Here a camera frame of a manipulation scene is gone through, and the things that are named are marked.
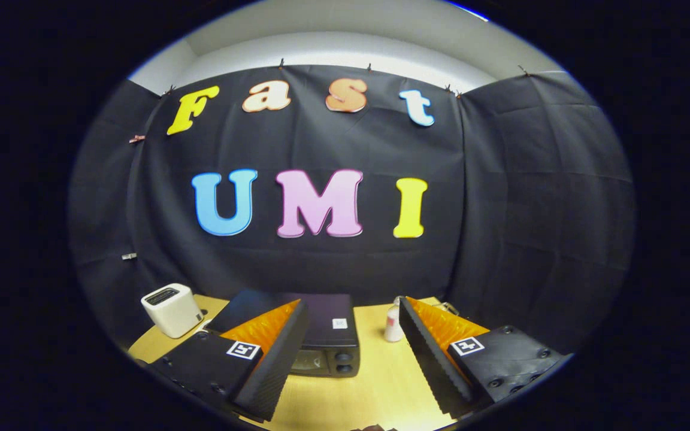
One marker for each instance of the clear plastic bottle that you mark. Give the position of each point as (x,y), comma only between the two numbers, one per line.
(393,326)

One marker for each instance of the black toaster oven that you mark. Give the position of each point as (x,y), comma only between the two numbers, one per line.
(327,311)

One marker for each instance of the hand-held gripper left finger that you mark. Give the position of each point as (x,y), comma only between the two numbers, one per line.
(279,359)

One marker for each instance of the red cloth clip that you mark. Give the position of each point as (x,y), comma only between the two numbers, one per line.
(137,139)

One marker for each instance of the white toaster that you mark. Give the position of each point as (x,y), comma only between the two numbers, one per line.
(171,311)

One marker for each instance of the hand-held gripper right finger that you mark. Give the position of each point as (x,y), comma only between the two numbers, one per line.
(429,353)

